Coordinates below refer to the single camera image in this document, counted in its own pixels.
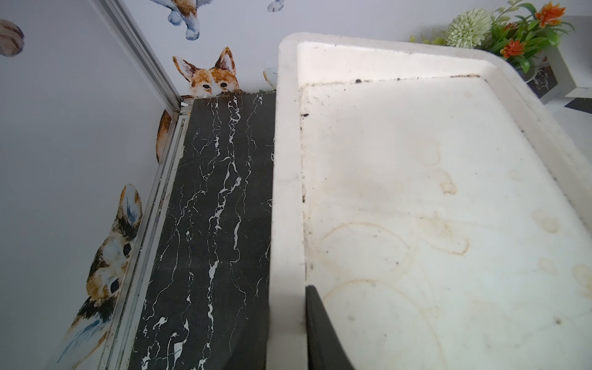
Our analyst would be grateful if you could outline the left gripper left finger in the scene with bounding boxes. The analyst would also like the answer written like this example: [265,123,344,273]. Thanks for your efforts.
[223,305,270,370]

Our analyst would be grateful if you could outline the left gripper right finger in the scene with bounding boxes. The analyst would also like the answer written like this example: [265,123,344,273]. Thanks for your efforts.
[305,285,355,370]

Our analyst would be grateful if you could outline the white three-drawer cabinet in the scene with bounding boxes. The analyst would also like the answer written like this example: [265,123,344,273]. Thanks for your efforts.
[267,33,591,369]

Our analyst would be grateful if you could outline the potted plant red white flowers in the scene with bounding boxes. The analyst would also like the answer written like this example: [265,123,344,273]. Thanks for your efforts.
[409,1,575,83]

